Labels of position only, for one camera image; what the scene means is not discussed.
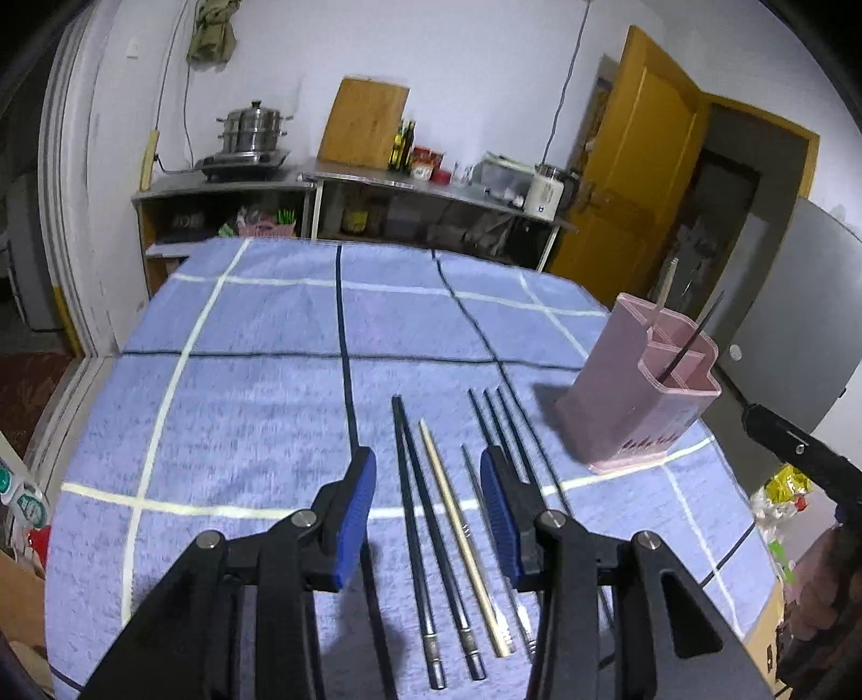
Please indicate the metal chopstick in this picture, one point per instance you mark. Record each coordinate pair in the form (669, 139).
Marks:
(469, 464)

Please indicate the white wall socket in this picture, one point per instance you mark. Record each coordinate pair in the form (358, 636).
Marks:
(135, 48)

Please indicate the dark oil bottle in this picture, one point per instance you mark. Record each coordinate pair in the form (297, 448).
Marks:
(397, 149)
(409, 149)

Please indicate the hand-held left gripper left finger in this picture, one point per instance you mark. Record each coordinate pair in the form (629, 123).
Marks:
(353, 525)

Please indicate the pink basket with greens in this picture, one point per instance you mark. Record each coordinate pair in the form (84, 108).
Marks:
(266, 225)

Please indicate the blue plaid blanket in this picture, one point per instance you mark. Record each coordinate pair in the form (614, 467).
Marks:
(256, 404)

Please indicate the small metal kitchen table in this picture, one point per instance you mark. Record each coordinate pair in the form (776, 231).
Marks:
(222, 187)

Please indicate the yellow wooden door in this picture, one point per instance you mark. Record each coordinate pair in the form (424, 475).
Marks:
(640, 175)

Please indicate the wooden chopstick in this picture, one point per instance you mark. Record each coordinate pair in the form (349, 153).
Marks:
(464, 538)
(667, 289)

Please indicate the red sauce jars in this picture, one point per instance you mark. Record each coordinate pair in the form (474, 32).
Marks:
(427, 165)

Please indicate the hanging green cloth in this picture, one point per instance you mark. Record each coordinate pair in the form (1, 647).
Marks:
(212, 37)

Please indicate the cardboard box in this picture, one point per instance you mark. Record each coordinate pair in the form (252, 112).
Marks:
(768, 639)

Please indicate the long metal kitchen table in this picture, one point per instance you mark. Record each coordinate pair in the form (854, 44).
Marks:
(431, 185)

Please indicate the black chopstick with silver cap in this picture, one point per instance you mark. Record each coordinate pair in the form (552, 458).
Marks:
(415, 538)
(439, 538)

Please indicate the white electric kettle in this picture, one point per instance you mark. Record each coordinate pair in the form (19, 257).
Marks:
(547, 192)

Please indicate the grey refrigerator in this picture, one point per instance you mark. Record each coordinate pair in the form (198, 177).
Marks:
(794, 303)

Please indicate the thin black chopstick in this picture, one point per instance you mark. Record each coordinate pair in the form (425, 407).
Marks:
(532, 447)
(693, 336)
(502, 427)
(482, 417)

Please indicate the yellow jar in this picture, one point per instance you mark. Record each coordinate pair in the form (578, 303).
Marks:
(355, 219)

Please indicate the wooden cutting board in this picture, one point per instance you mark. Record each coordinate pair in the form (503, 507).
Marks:
(363, 121)

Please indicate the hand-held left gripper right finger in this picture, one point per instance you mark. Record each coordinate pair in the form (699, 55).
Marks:
(498, 518)

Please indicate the stainless steel steamer pot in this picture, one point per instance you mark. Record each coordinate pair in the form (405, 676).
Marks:
(254, 131)

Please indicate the person's right hand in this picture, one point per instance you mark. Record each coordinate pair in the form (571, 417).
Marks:
(821, 579)

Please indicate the yellow snack bag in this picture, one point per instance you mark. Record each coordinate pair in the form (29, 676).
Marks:
(784, 488)

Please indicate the black induction cooker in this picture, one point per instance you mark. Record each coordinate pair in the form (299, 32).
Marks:
(242, 165)

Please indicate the clear drinking glass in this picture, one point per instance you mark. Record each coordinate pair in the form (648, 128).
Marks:
(461, 175)

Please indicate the pink plastic utensil holder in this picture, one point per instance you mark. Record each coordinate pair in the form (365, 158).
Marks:
(606, 410)

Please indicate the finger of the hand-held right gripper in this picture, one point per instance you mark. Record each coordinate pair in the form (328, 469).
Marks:
(801, 451)

